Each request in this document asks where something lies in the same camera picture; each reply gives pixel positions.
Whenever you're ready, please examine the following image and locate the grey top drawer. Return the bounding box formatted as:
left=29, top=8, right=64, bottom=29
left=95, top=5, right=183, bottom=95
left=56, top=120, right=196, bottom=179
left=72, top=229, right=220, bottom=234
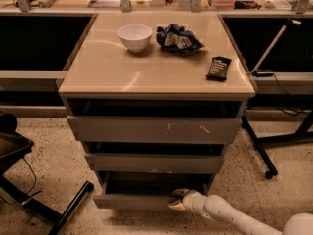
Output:
left=67, top=116, right=241, bottom=144

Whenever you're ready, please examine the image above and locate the black stand left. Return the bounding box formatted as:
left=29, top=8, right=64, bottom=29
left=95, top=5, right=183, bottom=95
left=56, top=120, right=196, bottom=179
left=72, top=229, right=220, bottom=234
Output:
left=0, top=113, right=95, bottom=235

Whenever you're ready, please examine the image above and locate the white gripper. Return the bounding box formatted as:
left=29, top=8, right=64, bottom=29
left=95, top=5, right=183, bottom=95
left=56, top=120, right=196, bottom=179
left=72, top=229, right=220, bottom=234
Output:
left=168, top=188, right=207, bottom=214

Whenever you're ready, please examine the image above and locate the white ceramic bowl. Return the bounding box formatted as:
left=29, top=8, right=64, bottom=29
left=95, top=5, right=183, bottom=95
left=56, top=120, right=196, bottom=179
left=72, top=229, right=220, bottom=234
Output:
left=117, top=24, right=153, bottom=53

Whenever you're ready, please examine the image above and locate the black stand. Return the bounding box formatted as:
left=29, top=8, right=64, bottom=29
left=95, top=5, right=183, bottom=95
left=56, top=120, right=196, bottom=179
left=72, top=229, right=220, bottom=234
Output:
left=0, top=113, right=95, bottom=235
left=241, top=111, right=313, bottom=179

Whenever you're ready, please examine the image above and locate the grey drawer cabinet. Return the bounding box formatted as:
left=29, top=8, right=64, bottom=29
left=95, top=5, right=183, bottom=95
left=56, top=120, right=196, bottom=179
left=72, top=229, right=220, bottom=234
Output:
left=58, top=11, right=256, bottom=194

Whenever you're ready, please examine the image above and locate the white rod with black base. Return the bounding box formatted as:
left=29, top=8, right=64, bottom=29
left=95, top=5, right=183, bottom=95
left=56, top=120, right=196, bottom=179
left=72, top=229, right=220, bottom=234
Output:
left=251, top=18, right=302, bottom=76

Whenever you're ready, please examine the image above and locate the black snack bar wrapper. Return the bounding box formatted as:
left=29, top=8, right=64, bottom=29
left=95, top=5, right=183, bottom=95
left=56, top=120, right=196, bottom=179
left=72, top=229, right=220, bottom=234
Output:
left=206, top=56, right=232, bottom=81

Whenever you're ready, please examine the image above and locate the grey bottom drawer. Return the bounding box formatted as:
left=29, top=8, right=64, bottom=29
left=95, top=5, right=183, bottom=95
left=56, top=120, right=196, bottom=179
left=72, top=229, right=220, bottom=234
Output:
left=93, top=171, right=212, bottom=211

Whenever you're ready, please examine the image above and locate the black cable left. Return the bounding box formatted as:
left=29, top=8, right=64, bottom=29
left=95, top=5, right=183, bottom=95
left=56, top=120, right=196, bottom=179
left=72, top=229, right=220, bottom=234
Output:
left=20, top=157, right=43, bottom=208

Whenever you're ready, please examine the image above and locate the black stand right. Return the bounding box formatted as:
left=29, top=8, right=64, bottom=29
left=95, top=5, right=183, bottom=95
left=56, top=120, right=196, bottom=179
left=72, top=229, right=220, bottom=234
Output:
left=241, top=111, right=313, bottom=179

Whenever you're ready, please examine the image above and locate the grey drawer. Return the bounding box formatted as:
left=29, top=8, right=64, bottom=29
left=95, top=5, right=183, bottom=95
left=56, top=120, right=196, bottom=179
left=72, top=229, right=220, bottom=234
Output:
left=67, top=116, right=241, bottom=144
left=85, top=153, right=224, bottom=174
left=93, top=171, right=212, bottom=211

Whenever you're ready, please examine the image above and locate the crumpled blue chip bag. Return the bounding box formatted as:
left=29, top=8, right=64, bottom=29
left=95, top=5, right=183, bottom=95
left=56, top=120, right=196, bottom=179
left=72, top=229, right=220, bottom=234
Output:
left=156, top=23, right=204, bottom=53

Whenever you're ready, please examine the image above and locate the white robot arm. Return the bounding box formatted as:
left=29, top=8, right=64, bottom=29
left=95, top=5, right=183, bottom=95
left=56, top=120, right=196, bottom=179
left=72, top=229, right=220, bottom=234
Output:
left=168, top=189, right=313, bottom=235

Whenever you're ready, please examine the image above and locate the grey middle drawer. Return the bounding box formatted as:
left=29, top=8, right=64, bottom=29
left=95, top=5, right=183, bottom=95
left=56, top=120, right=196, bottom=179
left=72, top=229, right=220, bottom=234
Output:
left=85, top=153, right=224, bottom=174

